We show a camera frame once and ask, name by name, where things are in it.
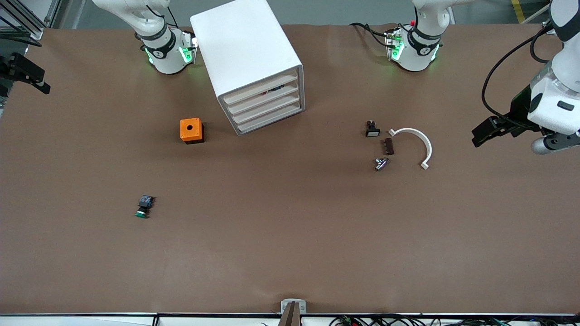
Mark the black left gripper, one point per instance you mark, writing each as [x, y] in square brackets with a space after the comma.
[519, 107]

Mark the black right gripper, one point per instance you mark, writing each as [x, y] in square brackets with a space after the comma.
[12, 67]

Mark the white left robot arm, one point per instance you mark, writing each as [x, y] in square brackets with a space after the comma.
[417, 50]

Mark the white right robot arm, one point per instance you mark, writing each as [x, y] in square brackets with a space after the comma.
[165, 54]

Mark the green push button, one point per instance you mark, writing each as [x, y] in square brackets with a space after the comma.
[144, 207]

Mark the white curved plastic clamp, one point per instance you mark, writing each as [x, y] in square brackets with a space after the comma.
[428, 147]

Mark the small brown block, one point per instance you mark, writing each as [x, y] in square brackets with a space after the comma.
[389, 146]

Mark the orange box with hole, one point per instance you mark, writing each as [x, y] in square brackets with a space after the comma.
[190, 129]

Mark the brown table mat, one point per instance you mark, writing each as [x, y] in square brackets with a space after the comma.
[290, 226]

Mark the aluminium frame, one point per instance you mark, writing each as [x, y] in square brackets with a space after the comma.
[53, 13]

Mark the small black white switch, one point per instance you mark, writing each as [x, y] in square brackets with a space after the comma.
[372, 131]

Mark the grey metal bracket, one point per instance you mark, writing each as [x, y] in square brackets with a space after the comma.
[284, 308]

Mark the brown post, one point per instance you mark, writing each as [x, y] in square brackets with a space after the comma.
[291, 317]

